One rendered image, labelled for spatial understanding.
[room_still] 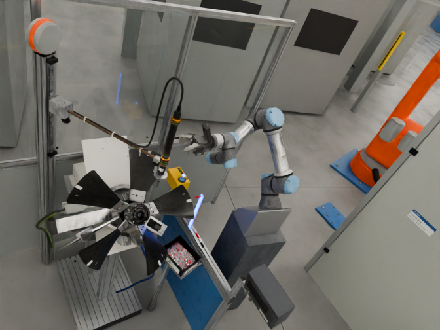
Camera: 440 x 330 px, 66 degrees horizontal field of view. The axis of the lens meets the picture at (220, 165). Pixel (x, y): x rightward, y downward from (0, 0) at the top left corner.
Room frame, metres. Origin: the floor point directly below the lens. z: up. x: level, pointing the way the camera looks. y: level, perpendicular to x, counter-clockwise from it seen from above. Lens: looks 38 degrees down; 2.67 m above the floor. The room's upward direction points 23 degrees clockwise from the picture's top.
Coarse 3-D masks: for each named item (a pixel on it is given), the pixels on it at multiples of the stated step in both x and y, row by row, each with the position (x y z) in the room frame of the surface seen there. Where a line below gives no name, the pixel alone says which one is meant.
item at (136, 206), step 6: (132, 204) 1.19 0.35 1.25; (138, 204) 1.19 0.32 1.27; (144, 204) 1.21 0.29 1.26; (126, 210) 1.16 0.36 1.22; (132, 210) 1.15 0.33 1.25; (138, 210) 1.17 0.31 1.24; (144, 210) 1.19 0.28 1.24; (120, 216) 1.16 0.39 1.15; (126, 216) 1.14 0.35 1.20; (132, 216) 1.14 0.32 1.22; (138, 216) 1.16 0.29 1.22; (144, 216) 1.17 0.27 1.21; (132, 222) 1.12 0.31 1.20; (138, 222) 1.14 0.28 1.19; (144, 222) 1.16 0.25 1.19
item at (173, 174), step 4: (172, 168) 1.77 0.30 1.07; (176, 168) 1.79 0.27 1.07; (168, 172) 1.73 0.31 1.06; (172, 172) 1.73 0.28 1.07; (176, 172) 1.75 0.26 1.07; (180, 172) 1.76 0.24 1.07; (168, 176) 1.73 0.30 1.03; (172, 176) 1.70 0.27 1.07; (176, 176) 1.71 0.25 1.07; (180, 176) 1.73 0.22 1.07; (168, 180) 1.72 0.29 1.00; (172, 180) 1.69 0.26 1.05; (176, 180) 1.68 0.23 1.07; (188, 180) 1.72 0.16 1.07; (172, 184) 1.68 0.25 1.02; (176, 184) 1.65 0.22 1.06; (180, 184) 1.66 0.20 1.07; (184, 184) 1.68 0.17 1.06; (188, 184) 1.71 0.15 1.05; (172, 188) 1.67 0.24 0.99
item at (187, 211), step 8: (168, 192) 1.42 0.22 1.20; (176, 192) 1.44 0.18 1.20; (160, 200) 1.34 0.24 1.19; (168, 200) 1.37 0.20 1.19; (176, 200) 1.39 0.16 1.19; (184, 200) 1.42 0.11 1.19; (160, 208) 1.29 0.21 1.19; (168, 208) 1.31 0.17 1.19; (176, 208) 1.34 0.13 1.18; (184, 208) 1.37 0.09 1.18; (192, 208) 1.41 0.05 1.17; (176, 216) 1.30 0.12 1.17; (184, 216) 1.33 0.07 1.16; (192, 216) 1.36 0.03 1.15
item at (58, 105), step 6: (54, 96) 1.36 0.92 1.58; (60, 96) 1.39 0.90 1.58; (54, 102) 1.32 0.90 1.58; (60, 102) 1.34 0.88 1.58; (66, 102) 1.36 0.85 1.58; (72, 102) 1.38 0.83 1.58; (54, 108) 1.32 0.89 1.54; (60, 108) 1.31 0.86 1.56; (66, 108) 1.33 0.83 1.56; (72, 108) 1.38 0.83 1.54; (54, 114) 1.32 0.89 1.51; (60, 114) 1.31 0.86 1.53; (66, 114) 1.33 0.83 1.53
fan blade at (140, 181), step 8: (136, 152) 1.41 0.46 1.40; (152, 152) 1.44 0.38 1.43; (136, 160) 1.38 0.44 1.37; (144, 160) 1.39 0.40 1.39; (152, 160) 1.40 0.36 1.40; (136, 168) 1.35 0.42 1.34; (144, 168) 1.36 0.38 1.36; (152, 168) 1.37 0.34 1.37; (136, 176) 1.32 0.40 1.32; (144, 176) 1.33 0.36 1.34; (152, 176) 1.34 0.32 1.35; (136, 184) 1.29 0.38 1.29; (144, 184) 1.30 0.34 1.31; (152, 184) 1.31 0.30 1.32
